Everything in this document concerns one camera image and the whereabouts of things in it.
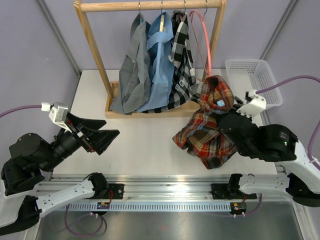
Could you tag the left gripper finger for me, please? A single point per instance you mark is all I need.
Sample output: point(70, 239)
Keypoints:
point(77, 124)
point(99, 140)

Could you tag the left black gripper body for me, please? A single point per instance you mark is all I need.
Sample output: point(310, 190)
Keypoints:
point(82, 138)

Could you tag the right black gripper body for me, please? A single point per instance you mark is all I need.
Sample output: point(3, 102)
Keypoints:
point(233, 109)

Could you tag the red plaid shirt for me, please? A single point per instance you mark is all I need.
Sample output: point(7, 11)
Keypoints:
point(200, 137)

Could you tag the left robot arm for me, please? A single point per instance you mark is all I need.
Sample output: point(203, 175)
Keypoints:
point(31, 155)

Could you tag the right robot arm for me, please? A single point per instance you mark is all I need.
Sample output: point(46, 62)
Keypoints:
point(272, 143)

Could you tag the grey shirt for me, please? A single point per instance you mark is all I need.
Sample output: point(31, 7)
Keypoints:
point(134, 87)

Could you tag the black white checked shirt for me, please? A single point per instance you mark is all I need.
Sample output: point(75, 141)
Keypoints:
point(185, 86)

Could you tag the light blue shirt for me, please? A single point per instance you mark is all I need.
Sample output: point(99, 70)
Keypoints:
point(159, 46)

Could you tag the wooden hanger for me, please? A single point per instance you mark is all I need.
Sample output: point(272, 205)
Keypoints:
point(162, 18)

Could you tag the checked shirt hanger hook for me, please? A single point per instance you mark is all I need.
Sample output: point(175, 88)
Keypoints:
point(185, 6)

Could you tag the white plastic basket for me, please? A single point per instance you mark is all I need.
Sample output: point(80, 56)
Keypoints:
point(245, 74)

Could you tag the wooden clothes rack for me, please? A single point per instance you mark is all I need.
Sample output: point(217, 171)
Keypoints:
point(111, 87)

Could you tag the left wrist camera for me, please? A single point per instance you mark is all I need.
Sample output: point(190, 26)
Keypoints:
point(58, 115)

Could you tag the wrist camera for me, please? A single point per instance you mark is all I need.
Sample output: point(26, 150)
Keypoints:
point(58, 115)
point(255, 104)

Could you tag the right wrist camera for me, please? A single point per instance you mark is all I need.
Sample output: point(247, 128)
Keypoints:
point(255, 104)

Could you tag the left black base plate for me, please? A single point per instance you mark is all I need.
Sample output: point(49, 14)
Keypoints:
point(116, 190)

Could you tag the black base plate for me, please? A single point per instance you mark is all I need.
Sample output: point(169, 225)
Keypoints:
point(116, 190)
point(220, 191)

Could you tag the white slotted cable duct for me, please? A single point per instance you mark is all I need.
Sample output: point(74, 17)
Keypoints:
point(140, 206)

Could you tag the aluminium rail frame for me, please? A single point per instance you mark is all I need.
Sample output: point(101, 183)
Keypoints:
point(171, 175)

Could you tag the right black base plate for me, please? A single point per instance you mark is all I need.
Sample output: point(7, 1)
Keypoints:
point(220, 191)

